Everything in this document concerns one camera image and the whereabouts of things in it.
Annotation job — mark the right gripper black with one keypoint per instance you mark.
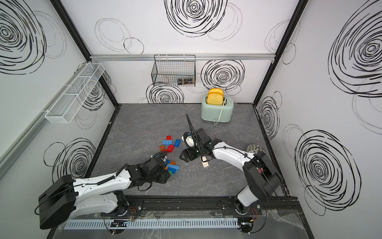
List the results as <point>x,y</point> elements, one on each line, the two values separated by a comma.
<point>185,151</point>

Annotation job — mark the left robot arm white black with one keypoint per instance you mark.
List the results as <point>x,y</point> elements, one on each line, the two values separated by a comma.
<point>70,197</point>

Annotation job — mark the red lego brick long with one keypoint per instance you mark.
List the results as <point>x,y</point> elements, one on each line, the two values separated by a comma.
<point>170,148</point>

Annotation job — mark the black corner frame post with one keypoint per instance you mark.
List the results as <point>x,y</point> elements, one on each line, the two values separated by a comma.
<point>282,46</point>
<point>64,16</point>

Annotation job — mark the white cable duct strip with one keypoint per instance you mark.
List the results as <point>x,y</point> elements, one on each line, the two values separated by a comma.
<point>193,223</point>

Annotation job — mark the patterned ceramic bowl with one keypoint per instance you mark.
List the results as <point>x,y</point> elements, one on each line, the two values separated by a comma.
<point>254,148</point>

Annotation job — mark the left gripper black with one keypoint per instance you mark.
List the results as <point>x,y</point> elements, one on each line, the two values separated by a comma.
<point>165,176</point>

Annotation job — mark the white wire wall shelf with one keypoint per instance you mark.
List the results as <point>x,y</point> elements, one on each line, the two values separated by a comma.
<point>84,91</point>

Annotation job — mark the black corner frame post left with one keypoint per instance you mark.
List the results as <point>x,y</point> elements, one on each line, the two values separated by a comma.
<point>64,16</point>

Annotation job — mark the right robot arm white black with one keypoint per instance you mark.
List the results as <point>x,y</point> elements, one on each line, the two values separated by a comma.
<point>262,176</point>

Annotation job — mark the small blue lego brick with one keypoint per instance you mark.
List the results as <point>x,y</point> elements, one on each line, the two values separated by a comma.
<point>173,168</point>

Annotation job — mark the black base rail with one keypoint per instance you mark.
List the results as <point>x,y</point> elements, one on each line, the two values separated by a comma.
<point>227,205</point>

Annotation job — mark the yellow toast slice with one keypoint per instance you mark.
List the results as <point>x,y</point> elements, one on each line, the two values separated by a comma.
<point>215,96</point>

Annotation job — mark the black wire wall basket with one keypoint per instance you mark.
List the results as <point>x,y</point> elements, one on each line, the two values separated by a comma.
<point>179,73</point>

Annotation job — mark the grey wall rail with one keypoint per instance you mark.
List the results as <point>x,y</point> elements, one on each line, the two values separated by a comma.
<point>176,57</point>

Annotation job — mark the mint green toaster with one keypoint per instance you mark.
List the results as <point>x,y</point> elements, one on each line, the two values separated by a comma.
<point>217,113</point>

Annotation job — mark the black corner frame post right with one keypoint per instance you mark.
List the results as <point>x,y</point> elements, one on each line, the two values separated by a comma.
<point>282,46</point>

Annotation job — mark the blue lego brick stacked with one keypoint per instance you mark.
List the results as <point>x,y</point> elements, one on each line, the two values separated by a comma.
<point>177,143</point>

